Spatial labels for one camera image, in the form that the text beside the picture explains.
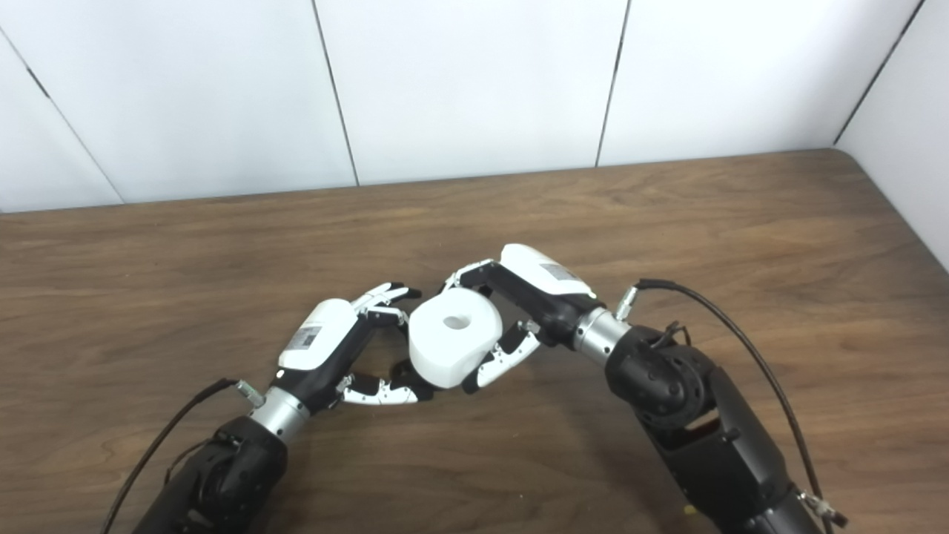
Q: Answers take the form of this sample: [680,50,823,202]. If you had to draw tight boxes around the round white plastic piece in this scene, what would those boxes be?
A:
[409,288,503,390]

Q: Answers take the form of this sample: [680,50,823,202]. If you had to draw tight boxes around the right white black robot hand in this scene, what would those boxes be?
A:
[443,243,600,395]

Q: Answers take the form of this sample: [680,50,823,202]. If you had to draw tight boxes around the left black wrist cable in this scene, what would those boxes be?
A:
[100,378,266,534]

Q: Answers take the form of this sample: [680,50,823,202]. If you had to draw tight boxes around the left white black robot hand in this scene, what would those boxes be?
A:
[276,282,434,416]

